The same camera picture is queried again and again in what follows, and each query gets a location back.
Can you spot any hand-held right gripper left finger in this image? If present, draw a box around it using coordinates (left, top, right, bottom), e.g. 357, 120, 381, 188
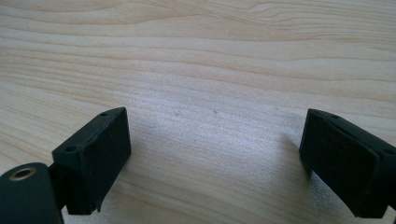
48, 106, 133, 217

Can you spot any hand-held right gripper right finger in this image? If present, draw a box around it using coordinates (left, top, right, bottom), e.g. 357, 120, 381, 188
299, 107, 396, 219

